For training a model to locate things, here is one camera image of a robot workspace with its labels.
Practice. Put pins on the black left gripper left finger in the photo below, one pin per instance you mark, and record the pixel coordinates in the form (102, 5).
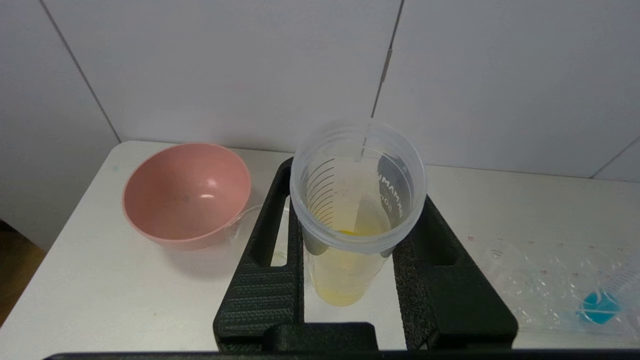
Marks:
(265, 295)

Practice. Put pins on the test tube with blue pigment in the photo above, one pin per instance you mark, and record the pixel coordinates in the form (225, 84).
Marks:
(600, 305)

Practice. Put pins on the clear plastic test tube rack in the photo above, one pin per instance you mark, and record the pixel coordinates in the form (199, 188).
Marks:
(540, 290)

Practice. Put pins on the clear glass beaker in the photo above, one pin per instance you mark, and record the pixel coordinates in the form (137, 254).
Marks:
(245, 230)

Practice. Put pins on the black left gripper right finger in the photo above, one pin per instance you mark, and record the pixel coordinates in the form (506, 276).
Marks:
(450, 300)

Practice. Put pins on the pink plastic bowl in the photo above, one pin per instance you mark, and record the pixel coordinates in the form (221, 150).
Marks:
(185, 195)

